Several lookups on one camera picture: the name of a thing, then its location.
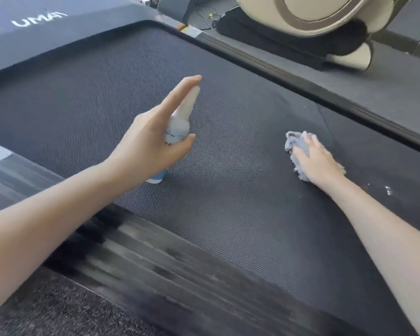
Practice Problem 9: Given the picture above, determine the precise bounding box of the person's left forearm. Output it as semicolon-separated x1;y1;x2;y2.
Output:
0;161;125;319

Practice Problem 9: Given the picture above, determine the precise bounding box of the person's left hand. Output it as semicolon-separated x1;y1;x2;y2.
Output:
103;75;203;196

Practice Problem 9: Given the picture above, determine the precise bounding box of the person's right hand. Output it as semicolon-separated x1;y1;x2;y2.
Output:
291;133;347;193

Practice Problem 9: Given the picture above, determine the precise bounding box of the black power cable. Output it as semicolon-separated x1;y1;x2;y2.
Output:
194;7;219;31

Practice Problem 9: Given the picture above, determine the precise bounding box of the person's right forearm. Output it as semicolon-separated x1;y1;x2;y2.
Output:
325;173;420;336

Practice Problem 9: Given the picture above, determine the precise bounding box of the white blue spray bottle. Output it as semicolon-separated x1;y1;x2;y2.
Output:
145;85;201;185

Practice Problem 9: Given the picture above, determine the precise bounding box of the dark glass double door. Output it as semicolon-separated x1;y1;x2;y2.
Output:
371;0;420;62

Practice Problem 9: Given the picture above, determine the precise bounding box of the dark grey treadmill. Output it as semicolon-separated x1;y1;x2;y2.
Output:
0;0;420;336

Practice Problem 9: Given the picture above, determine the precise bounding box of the grey fluffy cloth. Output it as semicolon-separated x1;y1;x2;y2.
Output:
284;130;346;182

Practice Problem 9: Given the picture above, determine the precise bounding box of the beige brown massage chair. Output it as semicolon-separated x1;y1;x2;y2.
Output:
215;0;396;71

